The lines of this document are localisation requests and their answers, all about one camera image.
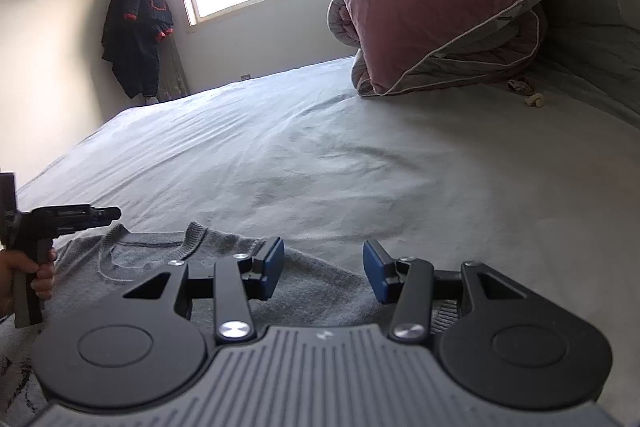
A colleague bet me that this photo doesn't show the person's left hand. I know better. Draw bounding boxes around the person's left hand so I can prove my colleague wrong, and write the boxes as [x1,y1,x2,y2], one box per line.
[0,247,58,322]

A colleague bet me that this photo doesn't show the dark hanging jacket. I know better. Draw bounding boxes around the dark hanging jacket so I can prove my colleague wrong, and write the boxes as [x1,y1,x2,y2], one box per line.
[101,0,176,100]

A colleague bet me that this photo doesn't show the grey knit sweater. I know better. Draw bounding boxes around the grey knit sweater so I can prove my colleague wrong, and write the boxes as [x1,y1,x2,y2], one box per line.
[0,222,463,427]

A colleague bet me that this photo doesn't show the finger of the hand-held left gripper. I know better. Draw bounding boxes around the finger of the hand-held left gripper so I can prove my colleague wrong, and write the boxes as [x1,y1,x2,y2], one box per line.
[90,205,122,228]

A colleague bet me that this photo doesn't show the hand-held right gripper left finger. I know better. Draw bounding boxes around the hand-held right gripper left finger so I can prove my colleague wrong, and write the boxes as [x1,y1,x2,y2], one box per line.
[122,237,286,345]

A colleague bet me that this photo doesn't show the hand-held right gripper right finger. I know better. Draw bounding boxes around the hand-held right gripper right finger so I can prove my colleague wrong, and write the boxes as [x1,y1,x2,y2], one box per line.
[362,238,531,345]

